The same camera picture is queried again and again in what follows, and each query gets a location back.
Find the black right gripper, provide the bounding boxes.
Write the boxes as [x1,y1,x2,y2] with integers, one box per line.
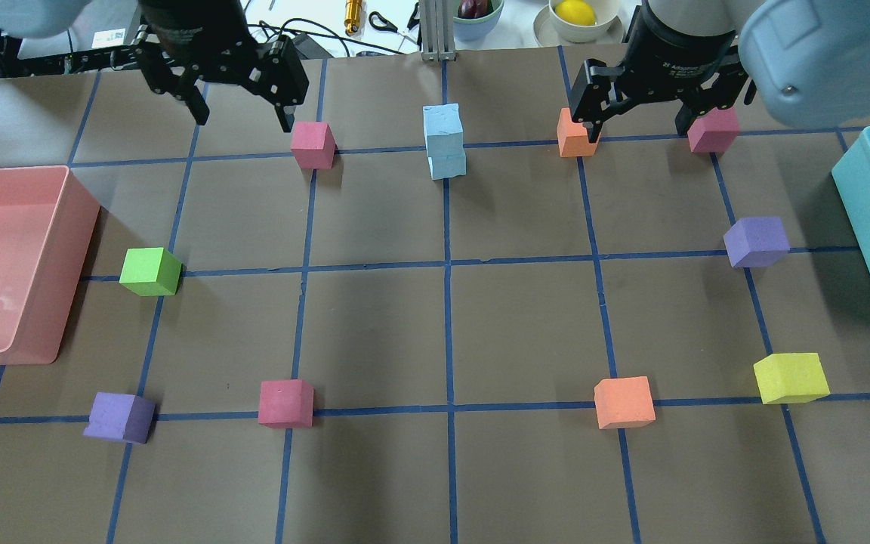
[569,4,756,144]

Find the purple block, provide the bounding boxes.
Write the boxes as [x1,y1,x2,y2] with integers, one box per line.
[723,216,791,268]
[83,391,156,444]

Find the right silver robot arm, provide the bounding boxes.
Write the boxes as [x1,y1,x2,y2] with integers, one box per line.
[569,1,870,142]

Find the light blue block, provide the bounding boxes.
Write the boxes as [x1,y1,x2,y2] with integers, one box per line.
[422,103,464,157]

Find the scissors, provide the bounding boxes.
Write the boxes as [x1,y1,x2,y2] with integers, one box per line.
[367,2,420,42]

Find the pink block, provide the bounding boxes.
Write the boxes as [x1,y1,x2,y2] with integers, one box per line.
[257,379,315,429]
[290,122,336,170]
[687,107,740,153]

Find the yellow handled tool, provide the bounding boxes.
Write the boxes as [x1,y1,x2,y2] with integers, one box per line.
[343,0,363,36]

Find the aluminium frame post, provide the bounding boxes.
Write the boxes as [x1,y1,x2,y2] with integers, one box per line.
[418,0,457,62]

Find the pink block far inner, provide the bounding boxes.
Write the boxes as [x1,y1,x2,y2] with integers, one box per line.
[257,379,315,429]

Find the pink plastic tray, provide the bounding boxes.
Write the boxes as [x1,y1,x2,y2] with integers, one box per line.
[0,165,100,366]

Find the cream bowl with lemon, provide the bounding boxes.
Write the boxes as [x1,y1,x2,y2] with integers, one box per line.
[534,1,624,46]

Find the purple block near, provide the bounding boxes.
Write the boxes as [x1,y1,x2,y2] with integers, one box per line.
[723,216,791,268]

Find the pink block near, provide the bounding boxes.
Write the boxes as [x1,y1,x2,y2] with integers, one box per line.
[687,107,740,153]

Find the yellow block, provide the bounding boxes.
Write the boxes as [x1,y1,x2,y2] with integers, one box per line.
[753,354,831,405]

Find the purple block far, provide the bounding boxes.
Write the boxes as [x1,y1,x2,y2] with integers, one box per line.
[83,391,156,444]

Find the pink block far outer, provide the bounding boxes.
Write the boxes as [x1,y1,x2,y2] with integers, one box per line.
[290,122,336,170]

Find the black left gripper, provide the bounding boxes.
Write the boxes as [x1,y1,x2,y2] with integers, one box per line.
[132,1,310,133]

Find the orange block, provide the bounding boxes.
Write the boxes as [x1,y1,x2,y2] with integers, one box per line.
[557,107,598,158]
[594,376,656,430]

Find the orange block inner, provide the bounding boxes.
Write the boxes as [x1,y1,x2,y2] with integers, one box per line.
[594,376,656,430]

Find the green bowl with fruit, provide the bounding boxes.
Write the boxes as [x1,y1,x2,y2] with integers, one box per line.
[452,1,505,42]

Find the green block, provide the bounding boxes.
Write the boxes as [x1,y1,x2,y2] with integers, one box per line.
[119,247,183,297]

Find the orange block outer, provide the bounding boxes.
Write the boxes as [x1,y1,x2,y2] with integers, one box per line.
[557,107,598,158]

